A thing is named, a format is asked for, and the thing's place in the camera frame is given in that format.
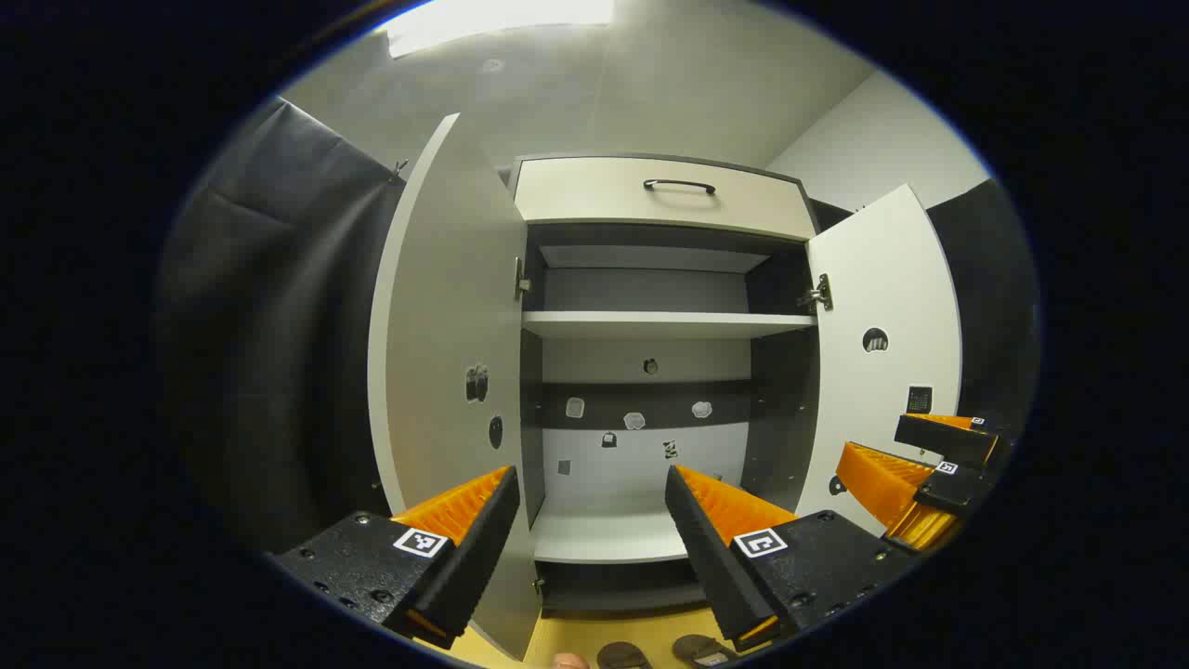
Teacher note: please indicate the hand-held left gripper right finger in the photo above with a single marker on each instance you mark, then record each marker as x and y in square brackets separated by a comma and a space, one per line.
[706, 557]

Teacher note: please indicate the white and grey shoe cabinet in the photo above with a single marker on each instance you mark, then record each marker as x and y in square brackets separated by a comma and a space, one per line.
[780, 418]

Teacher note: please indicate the white cabinet drawer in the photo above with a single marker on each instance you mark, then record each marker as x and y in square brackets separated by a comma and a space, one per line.
[594, 190]

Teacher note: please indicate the black binder clip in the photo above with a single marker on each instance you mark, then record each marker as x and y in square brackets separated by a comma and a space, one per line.
[399, 170]

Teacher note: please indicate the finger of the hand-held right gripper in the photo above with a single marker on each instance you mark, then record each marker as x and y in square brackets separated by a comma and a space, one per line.
[947, 488]
[938, 437]

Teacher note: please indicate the brown fuzzy shoe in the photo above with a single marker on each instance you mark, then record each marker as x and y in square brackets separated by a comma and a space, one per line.
[704, 650]
[622, 656]

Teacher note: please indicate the black backdrop cloth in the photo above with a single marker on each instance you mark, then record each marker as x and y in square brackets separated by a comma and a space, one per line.
[279, 325]

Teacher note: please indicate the white cabinet shelf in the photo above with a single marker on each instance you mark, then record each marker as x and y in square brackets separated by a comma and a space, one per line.
[650, 324]

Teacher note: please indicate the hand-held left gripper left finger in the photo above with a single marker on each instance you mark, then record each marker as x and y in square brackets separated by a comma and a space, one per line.
[483, 557]

